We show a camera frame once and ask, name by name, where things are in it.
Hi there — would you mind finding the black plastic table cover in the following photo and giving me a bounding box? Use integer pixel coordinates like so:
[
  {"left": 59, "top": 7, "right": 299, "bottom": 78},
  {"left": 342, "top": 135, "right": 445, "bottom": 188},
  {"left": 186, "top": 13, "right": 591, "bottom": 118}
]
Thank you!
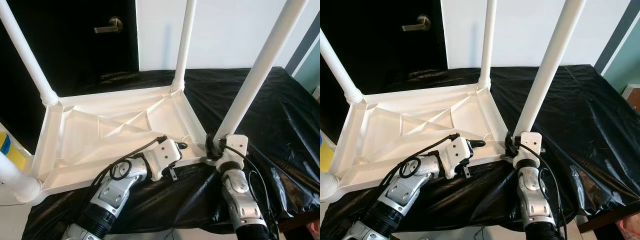
[
  {"left": 320, "top": 64, "right": 640, "bottom": 240},
  {"left": 22, "top": 66, "right": 321, "bottom": 240}
]

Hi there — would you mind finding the yellow container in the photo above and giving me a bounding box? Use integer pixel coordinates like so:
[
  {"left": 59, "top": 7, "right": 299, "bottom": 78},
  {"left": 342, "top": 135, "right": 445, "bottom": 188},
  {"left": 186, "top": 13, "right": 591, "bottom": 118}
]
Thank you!
[
  {"left": 320, "top": 139, "right": 335, "bottom": 168},
  {"left": 0, "top": 131, "right": 28, "bottom": 171}
]

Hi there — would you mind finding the black door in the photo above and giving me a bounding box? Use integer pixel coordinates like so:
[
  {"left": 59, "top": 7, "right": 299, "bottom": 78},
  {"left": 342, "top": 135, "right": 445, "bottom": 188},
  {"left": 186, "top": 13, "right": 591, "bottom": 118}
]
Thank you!
[
  {"left": 0, "top": 0, "right": 141, "bottom": 151},
  {"left": 320, "top": 0, "right": 448, "bottom": 146}
]

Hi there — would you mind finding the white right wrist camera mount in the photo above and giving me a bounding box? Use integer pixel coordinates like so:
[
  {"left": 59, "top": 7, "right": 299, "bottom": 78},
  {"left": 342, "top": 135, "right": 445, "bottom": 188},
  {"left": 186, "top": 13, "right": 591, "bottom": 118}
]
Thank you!
[
  {"left": 215, "top": 134, "right": 249, "bottom": 173},
  {"left": 512, "top": 131, "right": 544, "bottom": 171}
]

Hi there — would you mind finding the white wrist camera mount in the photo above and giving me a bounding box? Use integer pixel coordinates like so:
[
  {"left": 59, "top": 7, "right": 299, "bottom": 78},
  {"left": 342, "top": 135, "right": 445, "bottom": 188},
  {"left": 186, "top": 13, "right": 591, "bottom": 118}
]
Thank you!
[
  {"left": 512, "top": 131, "right": 544, "bottom": 171},
  {"left": 215, "top": 134, "right": 249, "bottom": 173},
  {"left": 146, "top": 137, "right": 182, "bottom": 182},
  {"left": 437, "top": 136, "right": 473, "bottom": 180}
]

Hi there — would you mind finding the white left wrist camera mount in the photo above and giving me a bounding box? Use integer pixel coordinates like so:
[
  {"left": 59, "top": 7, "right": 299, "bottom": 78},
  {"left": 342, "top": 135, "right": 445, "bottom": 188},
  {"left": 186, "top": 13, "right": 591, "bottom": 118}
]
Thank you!
[
  {"left": 437, "top": 136, "right": 473, "bottom": 180},
  {"left": 146, "top": 137, "right": 182, "bottom": 182}
]

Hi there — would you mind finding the brass lever door handle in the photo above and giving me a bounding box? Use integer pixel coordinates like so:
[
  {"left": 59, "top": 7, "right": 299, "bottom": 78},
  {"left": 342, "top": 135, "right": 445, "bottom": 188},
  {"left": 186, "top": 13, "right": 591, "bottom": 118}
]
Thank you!
[
  {"left": 401, "top": 15, "right": 432, "bottom": 33},
  {"left": 94, "top": 16, "right": 124, "bottom": 35}
]

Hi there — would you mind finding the dark grey wall trim strip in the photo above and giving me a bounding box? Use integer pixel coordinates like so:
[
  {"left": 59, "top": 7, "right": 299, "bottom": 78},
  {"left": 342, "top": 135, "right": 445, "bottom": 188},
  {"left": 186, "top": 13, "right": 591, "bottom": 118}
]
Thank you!
[
  {"left": 594, "top": 0, "right": 640, "bottom": 76},
  {"left": 285, "top": 12, "right": 321, "bottom": 76}
]

